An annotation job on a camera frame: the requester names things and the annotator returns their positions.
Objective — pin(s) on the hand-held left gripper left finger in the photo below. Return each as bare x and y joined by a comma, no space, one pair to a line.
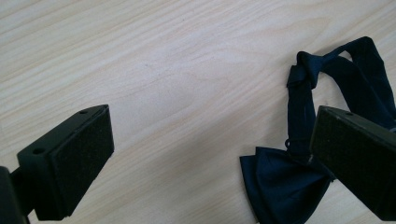
67,168

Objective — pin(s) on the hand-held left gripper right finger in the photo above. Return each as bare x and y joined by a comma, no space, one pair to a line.
355,155

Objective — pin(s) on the navy blue bow tie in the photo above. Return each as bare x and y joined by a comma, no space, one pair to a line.
285,183

